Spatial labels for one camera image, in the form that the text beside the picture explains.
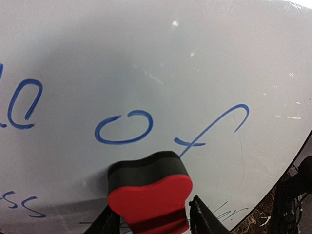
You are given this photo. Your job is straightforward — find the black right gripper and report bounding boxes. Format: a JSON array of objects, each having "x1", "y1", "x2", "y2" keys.
[{"x1": 272, "y1": 156, "x2": 312, "y2": 234}]

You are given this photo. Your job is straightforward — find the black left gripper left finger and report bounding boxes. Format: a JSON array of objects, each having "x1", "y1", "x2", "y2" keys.
[{"x1": 84, "y1": 205, "x2": 120, "y2": 234}]

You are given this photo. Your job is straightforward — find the white whiteboard black frame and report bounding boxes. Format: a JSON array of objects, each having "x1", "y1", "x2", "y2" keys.
[{"x1": 0, "y1": 0, "x2": 312, "y2": 234}]

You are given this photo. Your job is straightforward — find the red bone-shaped eraser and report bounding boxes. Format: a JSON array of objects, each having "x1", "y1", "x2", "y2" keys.
[{"x1": 107, "y1": 151, "x2": 193, "y2": 234}]

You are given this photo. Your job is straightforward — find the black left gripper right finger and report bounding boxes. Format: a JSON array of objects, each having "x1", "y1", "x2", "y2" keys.
[{"x1": 189, "y1": 195, "x2": 231, "y2": 234}]

